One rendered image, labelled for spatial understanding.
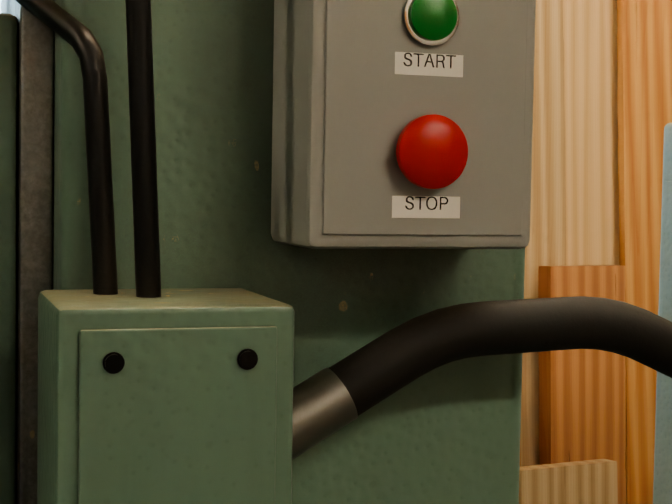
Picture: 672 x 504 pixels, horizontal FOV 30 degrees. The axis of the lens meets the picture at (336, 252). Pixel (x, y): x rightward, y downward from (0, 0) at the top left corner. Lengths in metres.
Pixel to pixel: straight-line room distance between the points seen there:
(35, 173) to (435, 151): 0.18
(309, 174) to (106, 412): 0.12
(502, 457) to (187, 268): 0.18
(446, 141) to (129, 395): 0.16
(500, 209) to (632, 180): 1.79
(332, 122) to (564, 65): 1.80
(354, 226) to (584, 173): 1.80
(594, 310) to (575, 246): 1.71
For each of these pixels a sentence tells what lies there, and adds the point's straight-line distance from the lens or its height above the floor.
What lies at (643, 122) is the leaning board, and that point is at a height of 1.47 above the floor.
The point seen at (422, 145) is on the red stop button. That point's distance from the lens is 0.50.
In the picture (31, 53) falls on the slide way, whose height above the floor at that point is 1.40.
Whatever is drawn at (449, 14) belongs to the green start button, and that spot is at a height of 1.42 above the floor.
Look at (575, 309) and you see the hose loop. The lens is 0.57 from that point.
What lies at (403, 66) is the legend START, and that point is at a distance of 0.51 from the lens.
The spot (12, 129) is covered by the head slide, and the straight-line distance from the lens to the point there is 0.58.
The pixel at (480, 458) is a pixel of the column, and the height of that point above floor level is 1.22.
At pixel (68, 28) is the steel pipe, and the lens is 0.53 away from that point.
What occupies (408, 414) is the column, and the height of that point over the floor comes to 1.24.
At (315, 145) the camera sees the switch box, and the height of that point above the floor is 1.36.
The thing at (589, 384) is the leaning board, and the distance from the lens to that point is 2.19.
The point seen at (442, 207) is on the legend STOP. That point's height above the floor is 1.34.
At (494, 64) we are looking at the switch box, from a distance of 0.53.
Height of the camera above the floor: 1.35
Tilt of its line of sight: 3 degrees down
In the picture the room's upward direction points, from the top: 1 degrees clockwise
